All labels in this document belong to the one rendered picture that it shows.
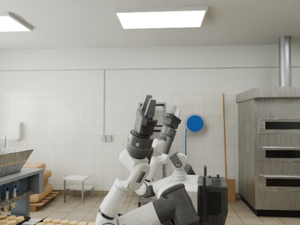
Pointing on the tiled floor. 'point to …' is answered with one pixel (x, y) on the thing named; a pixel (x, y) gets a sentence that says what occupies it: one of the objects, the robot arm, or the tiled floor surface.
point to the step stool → (77, 186)
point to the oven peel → (226, 168)
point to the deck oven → (269, 150)
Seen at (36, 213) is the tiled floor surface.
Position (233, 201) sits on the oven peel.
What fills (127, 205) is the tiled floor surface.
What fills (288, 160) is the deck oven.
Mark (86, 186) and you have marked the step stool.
